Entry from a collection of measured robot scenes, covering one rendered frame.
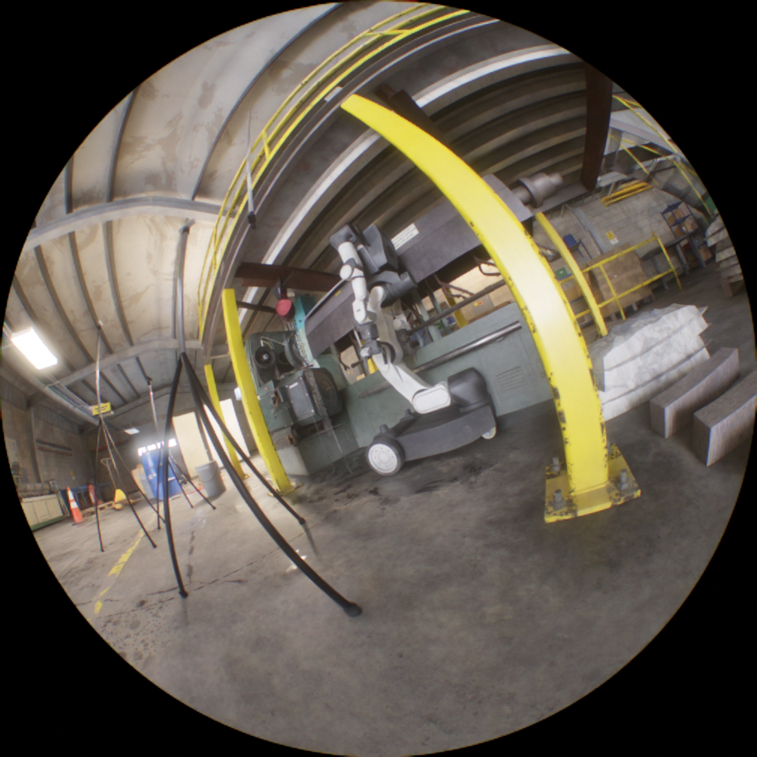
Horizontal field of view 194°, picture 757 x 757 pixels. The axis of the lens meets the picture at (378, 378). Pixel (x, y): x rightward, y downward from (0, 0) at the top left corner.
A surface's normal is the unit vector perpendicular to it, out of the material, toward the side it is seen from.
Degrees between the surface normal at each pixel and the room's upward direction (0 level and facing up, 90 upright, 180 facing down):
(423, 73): 180
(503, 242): 90
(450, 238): 90
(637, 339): 66
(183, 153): 171
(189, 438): 90
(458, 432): 90
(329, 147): 180
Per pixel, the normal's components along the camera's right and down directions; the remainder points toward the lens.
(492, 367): -0.61, 0.18
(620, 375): -0.61, -0.28
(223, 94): 0.27, 0.94
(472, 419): -0.18, -0.01
